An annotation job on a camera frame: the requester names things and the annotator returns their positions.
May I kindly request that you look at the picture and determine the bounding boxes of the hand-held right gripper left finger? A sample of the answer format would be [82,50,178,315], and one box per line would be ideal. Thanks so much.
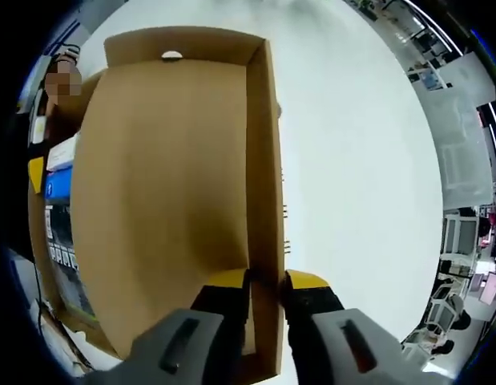
[89,269,252,385]

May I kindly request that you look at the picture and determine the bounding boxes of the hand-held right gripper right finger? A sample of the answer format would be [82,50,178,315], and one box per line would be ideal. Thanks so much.
[284,269,425,385]

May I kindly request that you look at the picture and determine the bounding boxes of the brown cardboard shoe box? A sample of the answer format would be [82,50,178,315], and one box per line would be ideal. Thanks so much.
[29,26,287,382]

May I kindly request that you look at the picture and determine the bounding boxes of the person's left hand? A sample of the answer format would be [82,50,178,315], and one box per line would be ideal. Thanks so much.
[46,95,83,137]

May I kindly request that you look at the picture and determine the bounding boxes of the white office chair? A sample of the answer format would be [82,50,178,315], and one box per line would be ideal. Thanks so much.
[425,288,465,334]

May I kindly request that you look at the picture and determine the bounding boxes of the small pink monitor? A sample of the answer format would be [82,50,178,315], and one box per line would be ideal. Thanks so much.
[478,272,496,308]

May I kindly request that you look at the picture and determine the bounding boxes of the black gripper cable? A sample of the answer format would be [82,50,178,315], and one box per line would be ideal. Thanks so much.
[30,256,92,372]

